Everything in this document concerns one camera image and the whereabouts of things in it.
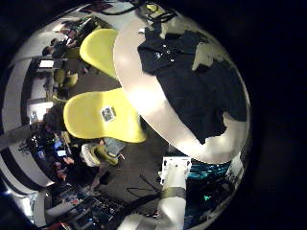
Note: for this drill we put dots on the white perforated mounting plate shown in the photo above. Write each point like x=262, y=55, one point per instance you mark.
x=175, y=163

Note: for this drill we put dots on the open rack of circuit boards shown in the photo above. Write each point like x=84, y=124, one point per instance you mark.
x=96, y=207

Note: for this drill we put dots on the seated person at desk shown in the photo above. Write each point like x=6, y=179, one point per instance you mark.
x=56, y=49

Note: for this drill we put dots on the dark navy polo shirt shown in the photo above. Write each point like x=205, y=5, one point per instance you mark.
x=198, y=92

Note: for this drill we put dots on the person with dark hair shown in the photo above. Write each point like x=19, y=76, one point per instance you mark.
x=52, y=118

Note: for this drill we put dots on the yellow shell chair with label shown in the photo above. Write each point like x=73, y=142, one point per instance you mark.
x=92, y=124

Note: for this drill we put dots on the laptop with blue screen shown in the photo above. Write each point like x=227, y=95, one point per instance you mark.
x=60, y=152

